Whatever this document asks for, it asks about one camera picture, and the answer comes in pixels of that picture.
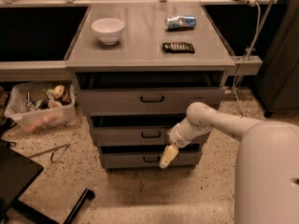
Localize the black snack bar wrapper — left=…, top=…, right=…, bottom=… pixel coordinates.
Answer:
left=163, top=42, right=195, bottom=53

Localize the white ceramic bowl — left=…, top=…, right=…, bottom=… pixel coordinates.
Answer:
left=92, top=18, right=125, bottom=45

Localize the grey bottom drawer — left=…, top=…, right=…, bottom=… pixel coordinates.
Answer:
left=100, top=151, right=202, bottom=169

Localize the black chair base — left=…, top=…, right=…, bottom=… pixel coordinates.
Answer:
left=0, top=142, right=96, bottom=224

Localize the grey top drawer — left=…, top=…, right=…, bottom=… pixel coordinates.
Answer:
left=77, top=88, right=224, bottom=116

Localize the grey drawer cabinet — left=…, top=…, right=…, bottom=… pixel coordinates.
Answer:
left=64, top=2, right=235, bottom=173

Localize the white gripper wrist block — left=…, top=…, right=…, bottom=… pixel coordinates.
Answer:
left=168, top=118, right=212, bottom=148

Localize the clear plastic storage bin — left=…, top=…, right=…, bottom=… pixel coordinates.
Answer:
left=5, top=81, right=77, bottom=133

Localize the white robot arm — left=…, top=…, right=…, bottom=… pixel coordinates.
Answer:
left=160, top=102, right=299, bottom=224

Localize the grey drawer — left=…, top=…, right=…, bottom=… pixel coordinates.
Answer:
left=77, top=88, right=224, bottom=116
left=90, top=126, right=169, bottom=147
left=100, top=151, right=202, bottom=169

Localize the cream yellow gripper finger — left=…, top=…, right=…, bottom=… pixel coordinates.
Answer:
left=160, top=145, right=178, bottom=169

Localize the dark cabinet on wheels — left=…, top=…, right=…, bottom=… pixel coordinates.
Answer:
left=252, top=0, right=299, bottom=118

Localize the thin stick on floor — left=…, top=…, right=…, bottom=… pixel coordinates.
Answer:
left=27, top=144, right=70, bottom=159

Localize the white cable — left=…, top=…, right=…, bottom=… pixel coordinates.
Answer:
left=231, top=2, right=263, bottom=119

